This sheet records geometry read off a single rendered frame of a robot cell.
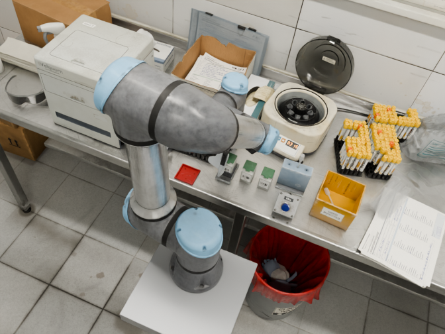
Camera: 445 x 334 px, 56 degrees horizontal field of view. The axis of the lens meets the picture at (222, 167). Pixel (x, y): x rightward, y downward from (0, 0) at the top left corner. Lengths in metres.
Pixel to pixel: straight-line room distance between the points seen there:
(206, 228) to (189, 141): 0.37
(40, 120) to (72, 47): 0.34
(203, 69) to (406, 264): 1.03
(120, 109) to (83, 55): 0.70
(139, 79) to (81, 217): 1.75
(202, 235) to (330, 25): 0.97
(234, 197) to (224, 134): 0.69
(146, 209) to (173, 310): 0.30
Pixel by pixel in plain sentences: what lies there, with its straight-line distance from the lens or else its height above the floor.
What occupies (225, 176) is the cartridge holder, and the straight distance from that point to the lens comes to 1.43.
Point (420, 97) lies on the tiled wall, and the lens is 1.79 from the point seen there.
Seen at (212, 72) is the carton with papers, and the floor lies 0.94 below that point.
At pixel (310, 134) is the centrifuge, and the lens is 1.49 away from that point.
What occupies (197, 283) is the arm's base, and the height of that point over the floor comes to 0.96.
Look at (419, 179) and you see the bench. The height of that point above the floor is 0.87.
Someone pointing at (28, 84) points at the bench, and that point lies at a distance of 1.83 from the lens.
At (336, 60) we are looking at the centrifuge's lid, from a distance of 1.68.
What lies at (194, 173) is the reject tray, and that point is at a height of 0.88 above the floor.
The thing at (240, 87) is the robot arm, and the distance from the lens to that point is 1.15.
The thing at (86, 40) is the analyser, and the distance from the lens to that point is 1.49.
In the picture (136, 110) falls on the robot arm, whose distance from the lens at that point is 0.72.
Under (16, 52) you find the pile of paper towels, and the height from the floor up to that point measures 0.91.
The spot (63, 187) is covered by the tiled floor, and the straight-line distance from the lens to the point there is 2.56.
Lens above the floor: 2.03
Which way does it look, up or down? 52 degrees down
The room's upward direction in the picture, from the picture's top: 9 degrees clockwise
